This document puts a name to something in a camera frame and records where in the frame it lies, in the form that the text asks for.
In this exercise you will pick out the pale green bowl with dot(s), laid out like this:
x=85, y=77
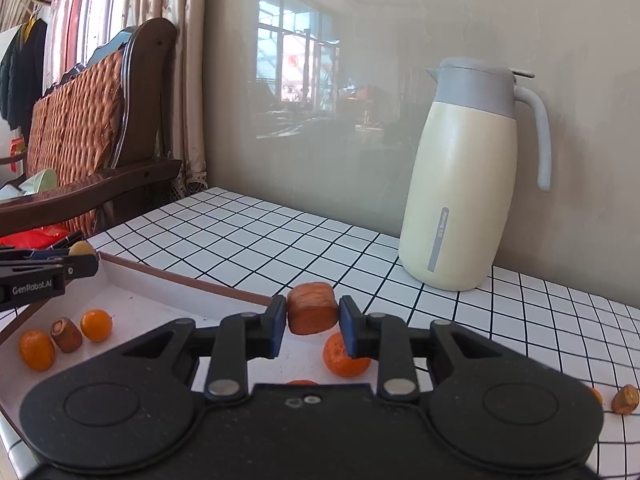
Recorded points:
x=45, y=180

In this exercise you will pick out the wooden chair with cushion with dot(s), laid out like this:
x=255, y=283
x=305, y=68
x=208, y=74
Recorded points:
x=80, y=125

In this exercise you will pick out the red packet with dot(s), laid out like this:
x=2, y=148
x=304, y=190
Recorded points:
x=16, y=146

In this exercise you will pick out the window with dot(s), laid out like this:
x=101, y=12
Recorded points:
x=95, y=10

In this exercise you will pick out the orange kumquat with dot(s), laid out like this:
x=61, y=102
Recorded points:
x=37, y=350
x=96, y=325

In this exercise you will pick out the tangerine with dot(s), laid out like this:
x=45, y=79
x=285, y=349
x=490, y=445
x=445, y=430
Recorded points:
x=337, y=360
x=597, y=396

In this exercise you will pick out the orange fruit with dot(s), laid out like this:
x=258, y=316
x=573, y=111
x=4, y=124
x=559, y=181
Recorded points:
x=301, y=382

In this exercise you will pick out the orange carrot piece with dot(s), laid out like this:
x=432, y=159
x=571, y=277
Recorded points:
x=66, y=335
x=312, y=310

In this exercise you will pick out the dark hanging jacket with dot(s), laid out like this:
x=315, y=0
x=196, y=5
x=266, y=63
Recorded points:
x=25, y=70

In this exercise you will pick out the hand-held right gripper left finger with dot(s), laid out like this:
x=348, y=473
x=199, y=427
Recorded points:
x=277, y=327

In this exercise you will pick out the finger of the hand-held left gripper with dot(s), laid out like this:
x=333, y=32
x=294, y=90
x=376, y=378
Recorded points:
x=82, y=265
x=45, y=254

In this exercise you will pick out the cream thermos jug grey lid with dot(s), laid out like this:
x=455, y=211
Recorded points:
x=460, y=185

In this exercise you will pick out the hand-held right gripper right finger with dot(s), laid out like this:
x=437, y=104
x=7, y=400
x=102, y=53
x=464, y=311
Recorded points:
x=349, y=332

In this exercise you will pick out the red plastic bag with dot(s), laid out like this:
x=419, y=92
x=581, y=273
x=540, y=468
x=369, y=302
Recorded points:
x=40, y=236

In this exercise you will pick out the carrot piece with stem end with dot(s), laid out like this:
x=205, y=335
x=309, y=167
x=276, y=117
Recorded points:
x=625, y=400

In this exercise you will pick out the beige patterned curtain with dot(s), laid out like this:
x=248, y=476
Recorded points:
x=192, y=60

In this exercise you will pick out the white grid tablecloth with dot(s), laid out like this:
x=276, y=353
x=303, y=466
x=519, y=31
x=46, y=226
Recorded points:
x=300, y=240

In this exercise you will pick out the tan longan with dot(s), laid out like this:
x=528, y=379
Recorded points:
x=80, y=248

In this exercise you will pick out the brown cardboard box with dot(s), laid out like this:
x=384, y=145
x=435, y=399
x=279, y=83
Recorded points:
x=150, y=300

